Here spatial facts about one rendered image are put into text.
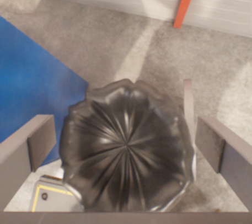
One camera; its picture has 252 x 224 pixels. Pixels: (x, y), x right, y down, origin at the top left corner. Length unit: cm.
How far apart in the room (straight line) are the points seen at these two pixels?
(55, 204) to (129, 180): 52
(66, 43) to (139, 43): 58
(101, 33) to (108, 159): 103
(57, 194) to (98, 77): 80
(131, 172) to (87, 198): 20
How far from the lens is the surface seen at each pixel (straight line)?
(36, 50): 83
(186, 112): 83
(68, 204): 116
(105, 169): 80
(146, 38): 148
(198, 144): 17
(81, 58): 150
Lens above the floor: 133
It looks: 80 degrees down
